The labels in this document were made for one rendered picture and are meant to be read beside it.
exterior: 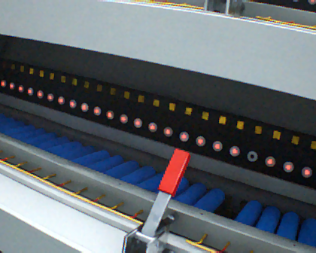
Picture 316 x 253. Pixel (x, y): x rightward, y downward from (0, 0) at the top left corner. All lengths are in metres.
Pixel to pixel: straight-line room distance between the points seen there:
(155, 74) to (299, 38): 0.28
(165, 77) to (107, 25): 0.19
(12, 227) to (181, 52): 0.20
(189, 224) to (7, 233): 0.16
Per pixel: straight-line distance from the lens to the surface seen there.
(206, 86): 0.49
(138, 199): 0.34
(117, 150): 0.46
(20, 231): 0.34
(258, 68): 0.28
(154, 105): 0.45
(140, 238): 0.29
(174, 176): 0.29
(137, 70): 0.53
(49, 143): 0.47
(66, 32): 0.36
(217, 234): 0.32
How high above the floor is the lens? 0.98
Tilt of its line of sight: 5 degrees up
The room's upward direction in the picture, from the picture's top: 19 degrees clockwise
